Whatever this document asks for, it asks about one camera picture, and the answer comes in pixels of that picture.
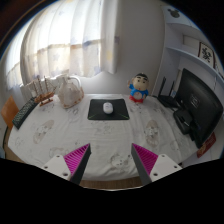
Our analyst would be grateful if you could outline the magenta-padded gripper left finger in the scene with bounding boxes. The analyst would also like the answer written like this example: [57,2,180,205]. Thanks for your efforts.
[41,142,92,185]

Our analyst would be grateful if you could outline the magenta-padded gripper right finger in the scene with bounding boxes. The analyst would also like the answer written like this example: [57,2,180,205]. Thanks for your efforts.
[130,143,183,186]

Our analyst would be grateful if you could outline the white cartoon-print computer mouse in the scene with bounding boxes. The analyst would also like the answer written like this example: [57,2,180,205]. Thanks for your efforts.
[102,101,115,115]

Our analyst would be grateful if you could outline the black green-lined mouse pad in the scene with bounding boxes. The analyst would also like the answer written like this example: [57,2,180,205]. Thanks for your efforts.
[87,98,131,121]

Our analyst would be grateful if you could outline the red flat packet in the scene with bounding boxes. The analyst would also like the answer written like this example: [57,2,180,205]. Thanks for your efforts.
[196,132,218,159]

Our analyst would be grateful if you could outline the black box device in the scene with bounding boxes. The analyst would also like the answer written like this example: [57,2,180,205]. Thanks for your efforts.
[173,109,194,136]

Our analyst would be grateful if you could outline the white printed tablecloth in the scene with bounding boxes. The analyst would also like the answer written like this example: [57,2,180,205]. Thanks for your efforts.
[7,93,201,183]

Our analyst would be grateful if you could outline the black keyboard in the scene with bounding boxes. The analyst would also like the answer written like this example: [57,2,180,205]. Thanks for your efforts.
[11,96,39,130]

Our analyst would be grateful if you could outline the black router with antennas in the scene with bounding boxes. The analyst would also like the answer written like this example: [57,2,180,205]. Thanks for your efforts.
[157,76,181,108]

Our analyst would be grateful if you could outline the wooden model sailing ship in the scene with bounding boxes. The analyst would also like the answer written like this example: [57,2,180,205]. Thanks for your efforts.
[32,75,58,107]

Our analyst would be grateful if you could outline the large white conch shell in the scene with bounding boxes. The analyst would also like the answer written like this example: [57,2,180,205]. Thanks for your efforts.
[57,77,85,110]

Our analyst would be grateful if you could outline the orange wooden chair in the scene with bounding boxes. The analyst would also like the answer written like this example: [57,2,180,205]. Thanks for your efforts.
[0,95,20,129]

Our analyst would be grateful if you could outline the black monitor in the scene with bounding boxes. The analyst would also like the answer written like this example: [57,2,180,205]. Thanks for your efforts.
[178,67,224,149]

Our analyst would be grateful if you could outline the cartoon boy figurine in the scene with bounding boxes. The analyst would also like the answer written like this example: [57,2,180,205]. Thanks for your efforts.
[127,72,150,104]

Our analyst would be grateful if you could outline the white radiator pipe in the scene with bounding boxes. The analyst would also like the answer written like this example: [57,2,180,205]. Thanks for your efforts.
[56,73,83,93]

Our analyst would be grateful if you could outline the white star-print curtain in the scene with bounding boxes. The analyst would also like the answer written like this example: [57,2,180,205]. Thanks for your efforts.
[4,0,120,89]

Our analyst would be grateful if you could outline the white wall shelf unit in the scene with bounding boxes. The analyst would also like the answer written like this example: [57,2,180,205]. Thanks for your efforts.
[159,4,224,98]

